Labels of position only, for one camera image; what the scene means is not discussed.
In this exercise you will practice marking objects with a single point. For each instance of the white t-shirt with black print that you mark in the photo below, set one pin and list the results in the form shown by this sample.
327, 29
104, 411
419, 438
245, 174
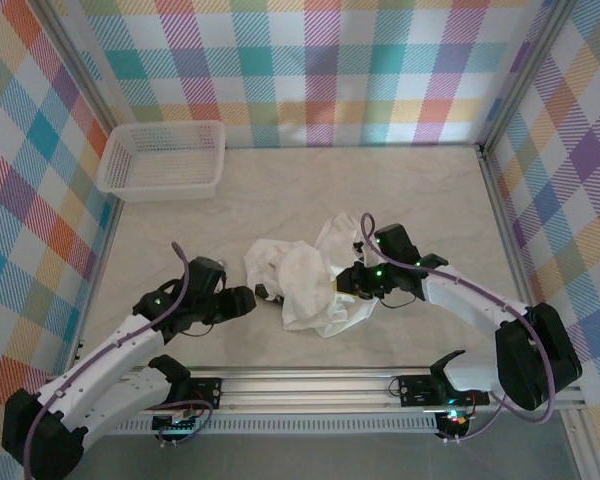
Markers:
300, 280

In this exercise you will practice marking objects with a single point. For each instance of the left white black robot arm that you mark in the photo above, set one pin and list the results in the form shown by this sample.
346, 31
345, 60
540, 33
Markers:
130, 387

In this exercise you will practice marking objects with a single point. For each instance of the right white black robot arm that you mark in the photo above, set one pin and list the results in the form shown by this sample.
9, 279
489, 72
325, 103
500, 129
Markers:
460, 295

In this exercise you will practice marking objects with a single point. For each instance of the white plastic mesh basket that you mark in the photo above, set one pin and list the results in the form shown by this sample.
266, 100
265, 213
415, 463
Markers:
160, 160

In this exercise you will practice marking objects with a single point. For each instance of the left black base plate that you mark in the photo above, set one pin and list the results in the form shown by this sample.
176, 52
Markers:
207, 392

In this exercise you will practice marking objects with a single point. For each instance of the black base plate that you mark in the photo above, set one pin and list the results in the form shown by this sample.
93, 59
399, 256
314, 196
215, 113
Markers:
207, 392
415, 387

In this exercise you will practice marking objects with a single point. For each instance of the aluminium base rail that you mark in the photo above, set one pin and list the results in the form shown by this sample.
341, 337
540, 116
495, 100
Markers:
305, 390

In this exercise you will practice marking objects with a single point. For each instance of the right aluminium table side rail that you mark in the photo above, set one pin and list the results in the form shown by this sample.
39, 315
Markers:
511, 250

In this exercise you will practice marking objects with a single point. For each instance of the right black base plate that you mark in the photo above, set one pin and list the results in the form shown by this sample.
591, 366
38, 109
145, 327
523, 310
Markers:
415, 387

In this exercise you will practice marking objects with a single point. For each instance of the right aluminium corner post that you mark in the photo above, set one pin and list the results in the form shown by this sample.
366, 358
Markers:
526, 70

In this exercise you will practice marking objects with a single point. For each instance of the aluminium corner post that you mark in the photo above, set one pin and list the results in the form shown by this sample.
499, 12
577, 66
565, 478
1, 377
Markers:
526, 70
82, 70

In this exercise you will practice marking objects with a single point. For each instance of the left aluminium corner post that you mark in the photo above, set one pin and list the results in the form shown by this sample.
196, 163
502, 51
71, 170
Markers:
82, 70

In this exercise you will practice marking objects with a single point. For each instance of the right aluminium frame leg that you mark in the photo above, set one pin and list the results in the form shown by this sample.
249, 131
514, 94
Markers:
582, 445

